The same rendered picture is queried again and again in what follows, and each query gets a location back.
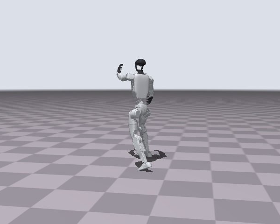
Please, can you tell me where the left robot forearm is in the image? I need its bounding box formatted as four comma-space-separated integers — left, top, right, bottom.
117, 72, 123, 80

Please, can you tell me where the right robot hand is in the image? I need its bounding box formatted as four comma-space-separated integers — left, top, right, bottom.
146, 96, 153, 105

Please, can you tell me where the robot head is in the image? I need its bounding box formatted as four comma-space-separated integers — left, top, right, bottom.
135, 59, 146, 75

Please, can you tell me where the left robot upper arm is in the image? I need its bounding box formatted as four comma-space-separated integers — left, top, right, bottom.
121, 73, 134, 81

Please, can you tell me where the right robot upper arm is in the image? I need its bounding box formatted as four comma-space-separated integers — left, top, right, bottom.
149, 76, 154, 91

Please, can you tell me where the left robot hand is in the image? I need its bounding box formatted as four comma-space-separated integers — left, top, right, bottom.
117, 64, 123, 73

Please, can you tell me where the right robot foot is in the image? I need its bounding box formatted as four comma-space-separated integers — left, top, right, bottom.
145, 151, 152, 157

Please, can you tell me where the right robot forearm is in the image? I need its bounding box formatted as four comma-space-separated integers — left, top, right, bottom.
149, 88, 154, 98

